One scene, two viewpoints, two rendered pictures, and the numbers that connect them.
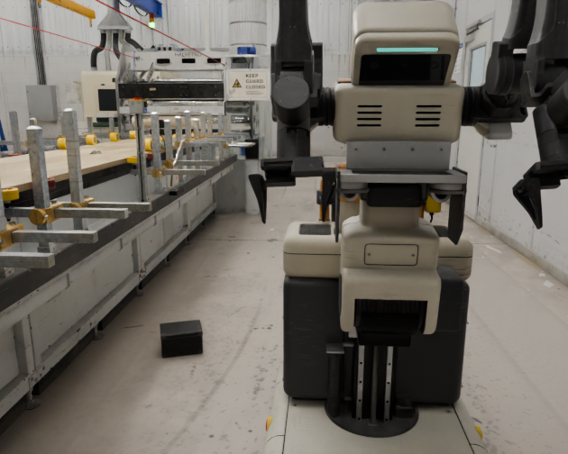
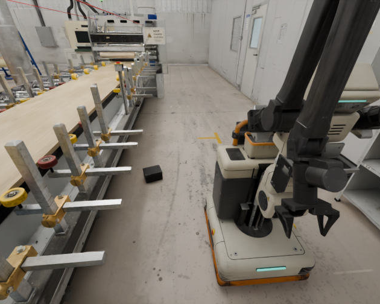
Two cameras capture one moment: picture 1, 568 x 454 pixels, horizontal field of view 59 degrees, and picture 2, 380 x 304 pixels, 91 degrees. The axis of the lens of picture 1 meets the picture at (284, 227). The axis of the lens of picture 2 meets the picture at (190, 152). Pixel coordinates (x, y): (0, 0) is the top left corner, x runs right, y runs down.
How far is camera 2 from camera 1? 0.71 m
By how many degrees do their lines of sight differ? 21
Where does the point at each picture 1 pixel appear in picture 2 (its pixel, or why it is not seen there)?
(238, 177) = (152, 81)
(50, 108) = (50, 39)
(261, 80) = (161, 34)
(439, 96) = (347, 120)
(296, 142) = (314, 193)
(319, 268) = (240, 175)
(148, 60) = (102, 20)
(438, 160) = (335, 152)
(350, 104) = not seen: hidden behind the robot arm
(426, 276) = not seen: hidden behind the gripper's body
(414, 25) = (357, 85)
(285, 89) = (332, 178)
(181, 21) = not seen: outside the picture
